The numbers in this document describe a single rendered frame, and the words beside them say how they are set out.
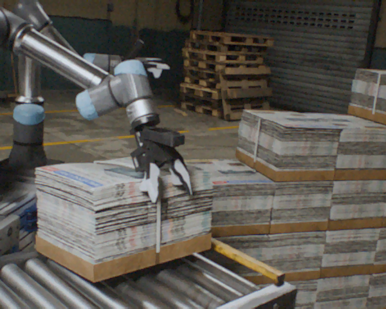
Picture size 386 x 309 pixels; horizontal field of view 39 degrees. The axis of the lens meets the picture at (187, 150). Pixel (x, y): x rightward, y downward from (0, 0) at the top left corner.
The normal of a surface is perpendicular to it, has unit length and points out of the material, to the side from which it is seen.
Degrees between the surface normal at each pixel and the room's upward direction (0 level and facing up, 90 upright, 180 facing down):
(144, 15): 90
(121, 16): 90
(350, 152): 90
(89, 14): 90
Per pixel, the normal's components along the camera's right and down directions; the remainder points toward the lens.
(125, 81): -0.34, -0.08
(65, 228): -0.74, 0.08
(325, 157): 0.36, 0.25
